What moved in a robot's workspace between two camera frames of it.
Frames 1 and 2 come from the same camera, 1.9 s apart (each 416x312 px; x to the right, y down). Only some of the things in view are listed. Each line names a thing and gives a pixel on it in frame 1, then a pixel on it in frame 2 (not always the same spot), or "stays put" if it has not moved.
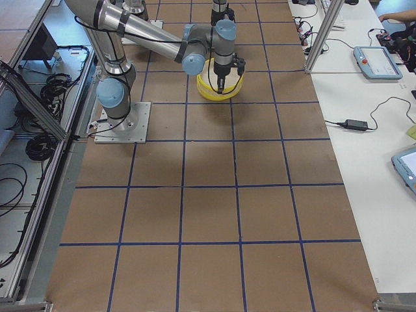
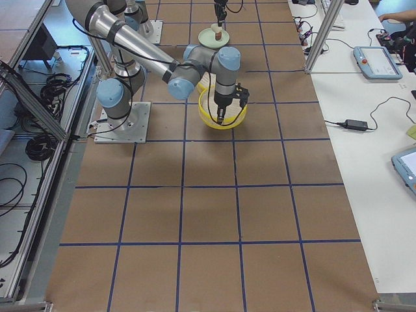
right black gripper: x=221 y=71 to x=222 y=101
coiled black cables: x=40 y=147 stays put
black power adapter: x=354 y=125 stays put
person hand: x=398 y=16 stays put
